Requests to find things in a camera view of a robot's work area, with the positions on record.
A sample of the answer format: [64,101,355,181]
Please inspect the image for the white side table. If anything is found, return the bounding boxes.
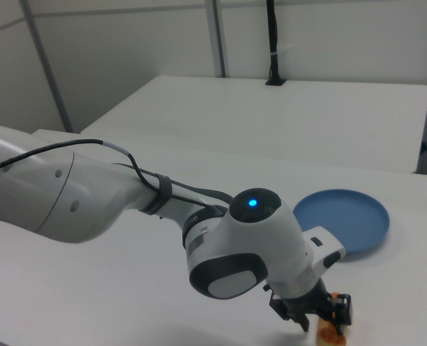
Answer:
[78,74,427,175]

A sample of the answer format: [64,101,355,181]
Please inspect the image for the black camera pole with base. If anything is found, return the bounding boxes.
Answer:
[264,0,287,88]

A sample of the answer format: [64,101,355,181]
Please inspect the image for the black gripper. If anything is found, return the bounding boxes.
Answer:
[262,272,354,334]

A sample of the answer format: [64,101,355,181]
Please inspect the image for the grey partition post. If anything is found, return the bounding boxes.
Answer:
[204,0,230,79]
[19,0,74,133]

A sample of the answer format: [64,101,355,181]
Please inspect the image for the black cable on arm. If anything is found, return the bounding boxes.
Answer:
[0,138,235,217]

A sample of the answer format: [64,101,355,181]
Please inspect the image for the blue round plate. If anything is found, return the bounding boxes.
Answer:
[291,187,391,262]

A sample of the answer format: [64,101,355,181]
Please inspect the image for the orange bread roll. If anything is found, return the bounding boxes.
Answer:
[314,290,348,346]

